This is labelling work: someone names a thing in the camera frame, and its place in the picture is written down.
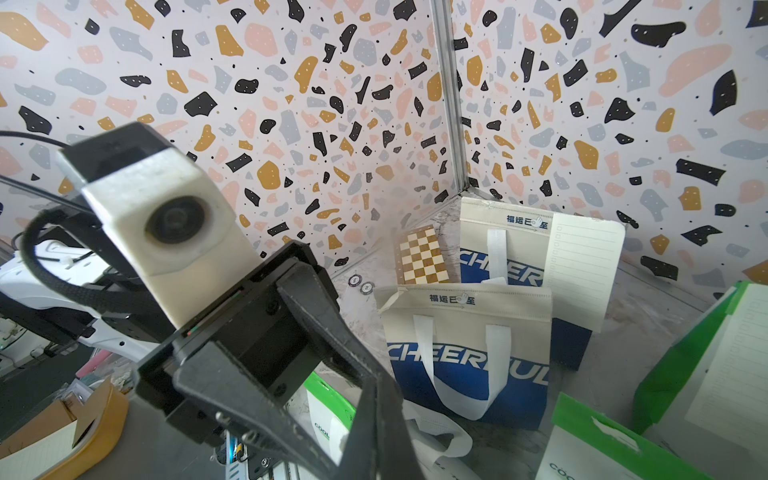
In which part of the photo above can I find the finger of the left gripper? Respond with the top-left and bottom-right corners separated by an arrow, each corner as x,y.
172,342 -> 336,479
275,262 -> 403,433

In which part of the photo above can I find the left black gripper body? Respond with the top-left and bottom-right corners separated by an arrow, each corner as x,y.
135,241 -> 338,447

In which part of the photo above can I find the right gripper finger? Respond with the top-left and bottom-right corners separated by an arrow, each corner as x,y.
335,373 -> 423,479

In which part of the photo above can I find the green white bag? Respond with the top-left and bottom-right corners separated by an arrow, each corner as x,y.
631,282 -> 767,479
536,393 -> 709,480
304,373 -> 478,479

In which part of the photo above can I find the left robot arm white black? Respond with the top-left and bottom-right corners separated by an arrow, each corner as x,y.
18,207 -> 421,479

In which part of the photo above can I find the wooden chessboard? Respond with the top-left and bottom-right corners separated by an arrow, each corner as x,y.
394,225 -> 451,285

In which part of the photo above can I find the front blue white bag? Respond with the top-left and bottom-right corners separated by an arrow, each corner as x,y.
374,283 -> 553,430

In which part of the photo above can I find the blue white bag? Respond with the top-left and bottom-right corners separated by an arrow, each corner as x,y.
374,283 -> 553,430
459,197 -> 596,370

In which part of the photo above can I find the cardboard box outside cell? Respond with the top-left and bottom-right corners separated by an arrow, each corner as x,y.
1,380 -> 130,479

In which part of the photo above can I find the back blue white bag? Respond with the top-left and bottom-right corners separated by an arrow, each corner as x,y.
459,197 -> 596,370

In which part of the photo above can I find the receipt on back green bag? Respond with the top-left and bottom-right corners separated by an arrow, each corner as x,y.
686,298 -> 767,456

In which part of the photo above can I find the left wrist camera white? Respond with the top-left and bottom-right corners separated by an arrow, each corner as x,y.
57,122 -> 260,328

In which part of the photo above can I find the left corner aluminium post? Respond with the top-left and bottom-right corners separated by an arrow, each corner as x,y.
430,0 -> 469,192

